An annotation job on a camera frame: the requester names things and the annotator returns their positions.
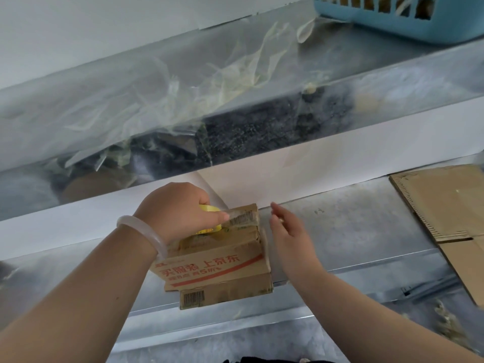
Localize person's right hand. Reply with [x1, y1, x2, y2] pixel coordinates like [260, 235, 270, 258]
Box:
[269, 202, 326, 288]

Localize pile of beige paper scraps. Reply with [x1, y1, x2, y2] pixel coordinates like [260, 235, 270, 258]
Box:
[433, 298, 469, 344]

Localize white bangle bracelet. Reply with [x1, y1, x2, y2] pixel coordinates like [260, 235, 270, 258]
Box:
[116, 215, 168, 261]

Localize pile of clear tape scraps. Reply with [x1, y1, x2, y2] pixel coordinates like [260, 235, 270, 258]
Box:
[0, 17, 341, 178]

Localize red-lettered cardboard box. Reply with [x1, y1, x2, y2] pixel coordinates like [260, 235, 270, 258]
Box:
[149, 203, 274, 311]

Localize blue plastic basket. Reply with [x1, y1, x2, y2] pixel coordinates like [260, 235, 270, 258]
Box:
[314, 0, 484, 45]

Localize pile of assorted small items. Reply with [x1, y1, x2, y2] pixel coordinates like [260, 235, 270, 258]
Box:
[321, 0, 438, 20]

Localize plain perforated cardboard box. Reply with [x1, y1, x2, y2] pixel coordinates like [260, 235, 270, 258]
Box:
[389, 164, 484, 308]

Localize person's left forearm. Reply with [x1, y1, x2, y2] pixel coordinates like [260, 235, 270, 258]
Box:
[0, 226, 158, 363]

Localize yellow tape roll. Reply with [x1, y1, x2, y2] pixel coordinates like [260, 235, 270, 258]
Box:
[195, 204, 262, 235]

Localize person's black trousers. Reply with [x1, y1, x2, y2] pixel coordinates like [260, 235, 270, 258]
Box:
[223, 355, 333, 363]

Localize person's left hand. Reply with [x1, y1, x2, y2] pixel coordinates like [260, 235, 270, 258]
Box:
[133, 182, 229, 246]

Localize person's right forearm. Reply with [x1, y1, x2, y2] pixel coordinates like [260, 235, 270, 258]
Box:
[294, 268, 484, 363]

